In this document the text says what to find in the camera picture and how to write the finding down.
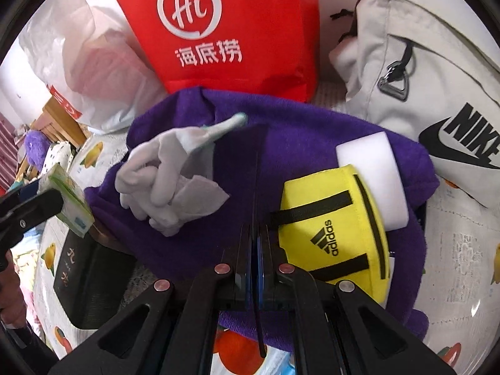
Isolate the person's left forearm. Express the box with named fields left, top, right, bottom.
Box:
left=0, top=318, right=59, bottom=365

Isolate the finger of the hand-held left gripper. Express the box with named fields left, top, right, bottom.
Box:
left=0, top=180, right=43, bottom=204
left=0, top=188, right=65, bottom=248

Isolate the pale green tissue packet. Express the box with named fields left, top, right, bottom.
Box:
left=38, top=163, right=95, bottom=238

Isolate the purple towel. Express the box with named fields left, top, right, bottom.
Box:
left=84, top=88, right=440, bottom=354

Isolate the purple fluffy cloth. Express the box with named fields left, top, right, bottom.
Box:
left=24, top=131, right=49, bottom=167

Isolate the wooden furniture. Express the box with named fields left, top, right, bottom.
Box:
left=31, top=97, right=88, bottom=149

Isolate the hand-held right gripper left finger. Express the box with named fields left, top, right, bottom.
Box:
left=49, top=224, right=256, bottom=375

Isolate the dark green box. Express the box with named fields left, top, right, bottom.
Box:
left=52, top=234, right=135, bottom=331

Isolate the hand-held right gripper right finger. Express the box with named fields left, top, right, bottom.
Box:
left=257, top=224, right=458, bottom=375

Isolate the grey white glove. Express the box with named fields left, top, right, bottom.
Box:
left=150, top=176, right=231, bottom=239
left=115, top=112, right=248, bottom=239

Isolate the red paper bag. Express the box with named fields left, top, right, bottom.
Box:
left=106, top=0, right=321, bottom=104

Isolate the person's left hand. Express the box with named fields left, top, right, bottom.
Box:
left=0, top=271, right=27, bottom=326

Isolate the yellow and black sports pouch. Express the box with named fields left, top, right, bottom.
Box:
left=269, top=164, right=391, bottom=302

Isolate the white sports bag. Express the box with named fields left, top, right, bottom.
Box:
left=328, top=0, right=500, bottom=208

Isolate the white sponge block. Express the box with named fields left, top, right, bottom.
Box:
left=336, top=131, right=410, bottom=232

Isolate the white plastic bag orange label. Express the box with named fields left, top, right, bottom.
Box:
left=19, top=0, right=168, bottom=133

